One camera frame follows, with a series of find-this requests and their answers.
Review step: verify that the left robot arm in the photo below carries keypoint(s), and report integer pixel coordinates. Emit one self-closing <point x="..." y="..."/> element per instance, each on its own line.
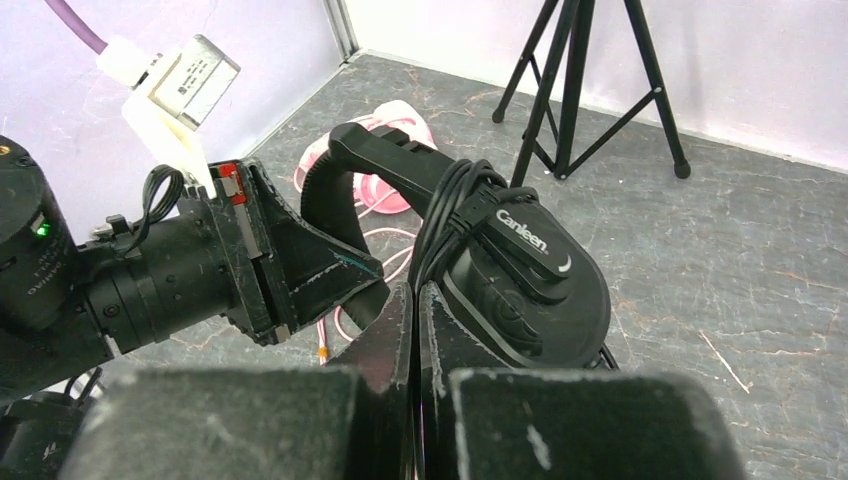
<point x="46" y="278"/>

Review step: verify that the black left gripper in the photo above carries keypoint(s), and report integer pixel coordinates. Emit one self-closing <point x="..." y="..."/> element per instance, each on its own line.
<point x="346" y="420"/>

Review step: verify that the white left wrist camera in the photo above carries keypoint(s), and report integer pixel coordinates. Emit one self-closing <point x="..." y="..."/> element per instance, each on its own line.
<point x="171" y="95"/>

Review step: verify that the black headphones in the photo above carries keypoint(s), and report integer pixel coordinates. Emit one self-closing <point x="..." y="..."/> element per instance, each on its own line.
<point x="509" y="271"/>

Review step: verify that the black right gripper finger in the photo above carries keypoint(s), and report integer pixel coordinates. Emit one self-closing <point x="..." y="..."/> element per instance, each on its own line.
<point x="484" y="420"/>

